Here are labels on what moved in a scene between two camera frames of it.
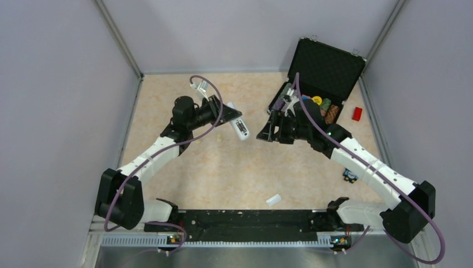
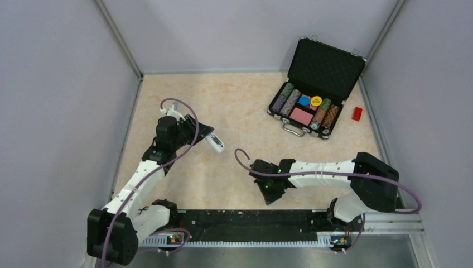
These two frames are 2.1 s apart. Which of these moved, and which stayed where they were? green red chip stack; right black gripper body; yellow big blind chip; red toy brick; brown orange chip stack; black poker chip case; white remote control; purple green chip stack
Moved: right black gripper body; white remote control
Stayed: brown orange chip stack; black poker chip case; purple green chip stack; yellow big blind chip; green red chip stack; red toy brick
